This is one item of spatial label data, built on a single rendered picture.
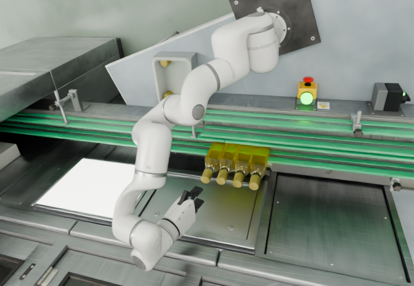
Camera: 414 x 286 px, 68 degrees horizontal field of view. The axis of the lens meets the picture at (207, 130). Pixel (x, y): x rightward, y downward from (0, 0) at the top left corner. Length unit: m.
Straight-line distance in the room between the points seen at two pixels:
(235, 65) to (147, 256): 0.55
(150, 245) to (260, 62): 0.59
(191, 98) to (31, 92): 1.09
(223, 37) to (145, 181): 0.42
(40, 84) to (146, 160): 1.08
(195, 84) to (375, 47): 0.73
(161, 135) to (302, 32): 0.69
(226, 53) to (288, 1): 0.42
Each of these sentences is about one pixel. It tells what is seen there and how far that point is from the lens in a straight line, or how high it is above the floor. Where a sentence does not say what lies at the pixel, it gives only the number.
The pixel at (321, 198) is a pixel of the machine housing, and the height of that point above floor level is 1.00.
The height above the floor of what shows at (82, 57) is 0.48.
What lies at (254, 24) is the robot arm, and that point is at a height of 1.11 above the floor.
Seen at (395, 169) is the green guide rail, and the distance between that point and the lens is 1.33.
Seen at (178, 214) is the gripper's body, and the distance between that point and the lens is 0.94.
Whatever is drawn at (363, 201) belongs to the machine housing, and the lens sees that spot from 1.34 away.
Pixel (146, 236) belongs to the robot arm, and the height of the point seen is 1.52.
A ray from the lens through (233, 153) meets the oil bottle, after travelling 1.18.
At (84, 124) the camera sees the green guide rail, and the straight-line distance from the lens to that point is 1.55.
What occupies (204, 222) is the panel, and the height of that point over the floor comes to 1.25.
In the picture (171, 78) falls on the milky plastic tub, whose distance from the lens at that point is 1.41.
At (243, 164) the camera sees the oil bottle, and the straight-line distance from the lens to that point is 1.13.
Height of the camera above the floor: 1.97
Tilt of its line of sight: 54 degrees down
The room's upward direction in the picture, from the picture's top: 151 degrees counter-clockwise
